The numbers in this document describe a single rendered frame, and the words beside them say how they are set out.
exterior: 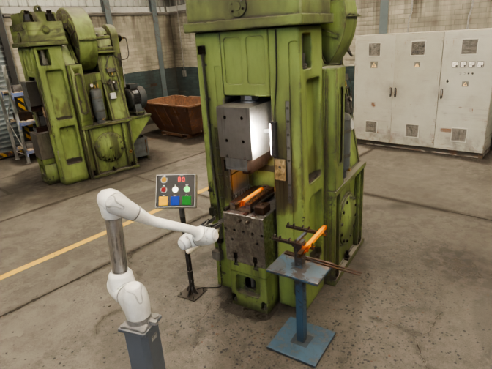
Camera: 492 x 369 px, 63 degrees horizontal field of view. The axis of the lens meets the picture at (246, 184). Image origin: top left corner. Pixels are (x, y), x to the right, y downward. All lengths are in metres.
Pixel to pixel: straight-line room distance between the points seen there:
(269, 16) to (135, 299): 2.01
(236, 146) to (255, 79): 0.52
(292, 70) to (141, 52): 9.49
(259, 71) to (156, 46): 9.56
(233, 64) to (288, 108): 0.55
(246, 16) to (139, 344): 2.28
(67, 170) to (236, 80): 4.98
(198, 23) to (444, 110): 5.55
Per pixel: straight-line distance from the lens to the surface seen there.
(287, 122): 3.01
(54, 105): 7.50
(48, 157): 7.78
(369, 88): 8.35
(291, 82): 2.95
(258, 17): 2.97
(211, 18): 3.20
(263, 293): 3.51
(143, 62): 12.21
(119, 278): 2.74
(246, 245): 3.34
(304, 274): 2.90
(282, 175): 3.12
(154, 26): 12.52
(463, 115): 7.88
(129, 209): 2.41
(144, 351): 2.79
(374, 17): 8.96
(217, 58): 3.23
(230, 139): 3.12
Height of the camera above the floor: 2.27
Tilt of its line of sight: 20 degrees down
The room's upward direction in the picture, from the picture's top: 4 degrees counter-clockwise
